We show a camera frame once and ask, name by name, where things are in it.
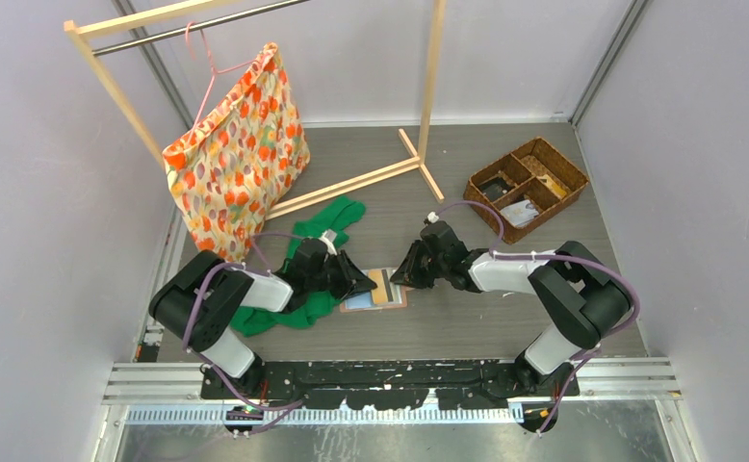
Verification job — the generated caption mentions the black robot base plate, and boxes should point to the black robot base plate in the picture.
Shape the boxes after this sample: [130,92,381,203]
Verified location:
[199,359,580,411]

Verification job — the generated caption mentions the pink wire hanger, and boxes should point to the pink wire hanger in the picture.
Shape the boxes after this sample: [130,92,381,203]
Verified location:
[185,21,261,132]

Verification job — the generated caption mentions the floral orange tote bag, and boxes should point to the floral orange tote bag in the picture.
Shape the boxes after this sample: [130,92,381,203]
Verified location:
[162,42,311,262]

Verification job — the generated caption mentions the wooden clothes rack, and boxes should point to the wooden clothes rack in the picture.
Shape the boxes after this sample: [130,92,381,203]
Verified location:
[64,1,446,219]

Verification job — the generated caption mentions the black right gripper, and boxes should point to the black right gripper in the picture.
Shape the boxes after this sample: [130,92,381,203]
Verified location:
[391,240,449,290]

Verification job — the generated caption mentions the pink leather card holder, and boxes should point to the pink leather card holder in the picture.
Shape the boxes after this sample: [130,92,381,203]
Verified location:
[339,268,411,313]

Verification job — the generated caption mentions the green cloth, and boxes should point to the green cloth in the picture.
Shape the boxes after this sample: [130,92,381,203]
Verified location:
[230,196,367,337]

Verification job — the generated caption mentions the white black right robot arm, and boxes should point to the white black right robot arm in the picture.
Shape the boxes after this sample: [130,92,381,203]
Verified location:
[390,221,637,396]

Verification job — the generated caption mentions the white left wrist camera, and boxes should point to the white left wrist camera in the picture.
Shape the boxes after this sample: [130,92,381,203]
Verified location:
[319,229,337,255]

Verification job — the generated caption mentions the black card in basket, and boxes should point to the black card in basket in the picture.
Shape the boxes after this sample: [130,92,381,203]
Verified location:
[478,176,514,202]

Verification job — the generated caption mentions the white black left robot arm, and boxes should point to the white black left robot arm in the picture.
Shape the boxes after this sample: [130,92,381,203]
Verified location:
[148,235,377,398]

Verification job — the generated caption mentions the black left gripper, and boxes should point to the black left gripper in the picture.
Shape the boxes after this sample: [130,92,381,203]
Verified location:
[306,250,376,300]

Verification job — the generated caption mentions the white card in basket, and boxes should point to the white card in basket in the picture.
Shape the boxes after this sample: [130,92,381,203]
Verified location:
[501,199,540,229]

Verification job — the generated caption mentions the aluminium frame rail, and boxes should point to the aluminium frame rail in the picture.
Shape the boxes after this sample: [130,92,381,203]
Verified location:
[103,358,683,425]

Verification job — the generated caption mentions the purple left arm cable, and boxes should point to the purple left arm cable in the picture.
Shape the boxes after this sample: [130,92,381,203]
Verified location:
[180,232,305,435]

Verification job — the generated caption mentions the gold striped credit card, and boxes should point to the gold striped credit card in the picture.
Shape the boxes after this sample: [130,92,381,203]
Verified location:
[367,268,401,306]

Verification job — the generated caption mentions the woven wicker divided basket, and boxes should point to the woven wicker divided basket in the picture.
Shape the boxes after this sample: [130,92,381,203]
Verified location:
[463,137,589,244]

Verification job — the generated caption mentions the tan card in basket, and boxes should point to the tan card in basket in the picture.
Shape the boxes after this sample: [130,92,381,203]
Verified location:
[536,174,568,200]

